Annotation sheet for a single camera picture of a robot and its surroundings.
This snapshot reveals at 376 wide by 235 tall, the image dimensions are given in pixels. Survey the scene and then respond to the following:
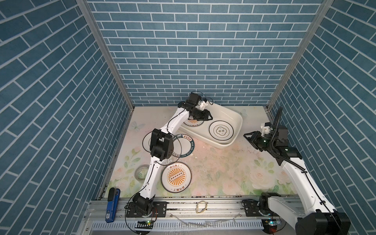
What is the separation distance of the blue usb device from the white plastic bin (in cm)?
52

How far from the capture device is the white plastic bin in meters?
0.93

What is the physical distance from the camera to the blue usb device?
0.71 meters
